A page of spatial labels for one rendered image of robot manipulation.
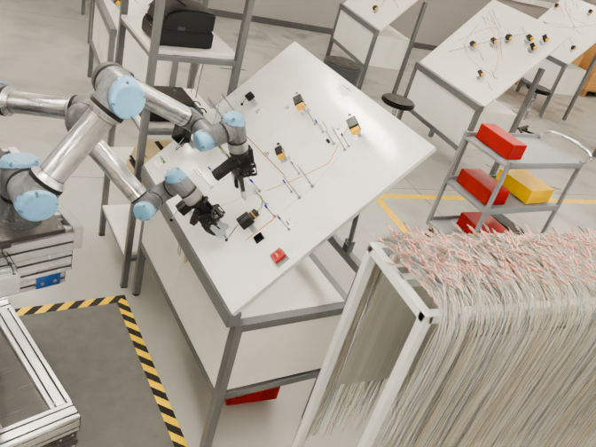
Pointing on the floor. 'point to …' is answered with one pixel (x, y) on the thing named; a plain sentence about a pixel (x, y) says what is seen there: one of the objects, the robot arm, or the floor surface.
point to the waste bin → (349, 71)
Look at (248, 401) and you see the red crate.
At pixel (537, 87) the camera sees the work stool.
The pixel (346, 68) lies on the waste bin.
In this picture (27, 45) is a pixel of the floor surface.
